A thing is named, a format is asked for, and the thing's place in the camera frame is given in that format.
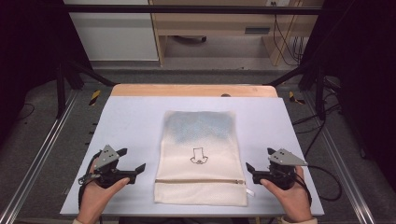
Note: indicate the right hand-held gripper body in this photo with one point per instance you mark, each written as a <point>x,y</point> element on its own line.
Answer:
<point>285,158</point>

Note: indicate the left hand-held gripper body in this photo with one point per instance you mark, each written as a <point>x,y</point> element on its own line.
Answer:
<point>107,157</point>

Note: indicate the cream mesh laundry bag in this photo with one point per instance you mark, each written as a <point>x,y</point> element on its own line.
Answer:
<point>199,140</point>

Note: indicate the person's right hand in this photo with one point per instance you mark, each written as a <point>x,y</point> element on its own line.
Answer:
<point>292,202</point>

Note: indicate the person's left hand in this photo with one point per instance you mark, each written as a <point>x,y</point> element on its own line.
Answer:
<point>96,202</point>

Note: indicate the white table mat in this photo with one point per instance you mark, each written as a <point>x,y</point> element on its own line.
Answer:
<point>130,124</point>

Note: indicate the yellow black tape piece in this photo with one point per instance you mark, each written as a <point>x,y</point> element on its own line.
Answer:
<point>95,97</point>
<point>292,97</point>

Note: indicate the black metal stand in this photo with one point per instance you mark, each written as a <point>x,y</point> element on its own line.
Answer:
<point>320,93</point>
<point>60,93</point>

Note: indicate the wooden table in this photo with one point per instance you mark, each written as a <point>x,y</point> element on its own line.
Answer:
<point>186,90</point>

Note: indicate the white cabinet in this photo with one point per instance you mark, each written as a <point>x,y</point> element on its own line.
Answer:
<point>115,37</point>

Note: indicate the black curtain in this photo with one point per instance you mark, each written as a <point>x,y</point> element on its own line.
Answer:
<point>364,62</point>
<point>28,46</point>

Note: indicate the light wooden desk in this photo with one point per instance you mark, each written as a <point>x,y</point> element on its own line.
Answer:
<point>211,21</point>

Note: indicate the black horizontal bar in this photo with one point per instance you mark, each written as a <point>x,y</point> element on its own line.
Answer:
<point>186,9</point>

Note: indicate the aluminium floor rail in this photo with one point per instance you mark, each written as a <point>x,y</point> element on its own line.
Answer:
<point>40,155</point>
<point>339,161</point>

